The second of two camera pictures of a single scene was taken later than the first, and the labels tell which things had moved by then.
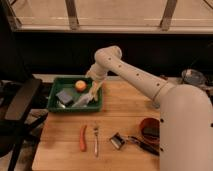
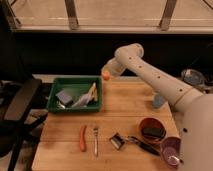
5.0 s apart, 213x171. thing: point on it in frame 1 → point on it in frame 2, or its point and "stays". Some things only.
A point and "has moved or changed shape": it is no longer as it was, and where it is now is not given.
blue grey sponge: [64, 98] stays
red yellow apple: [80, 85] has moved or changed shape
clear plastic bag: [83, 101] stays
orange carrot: [82, 142] stays
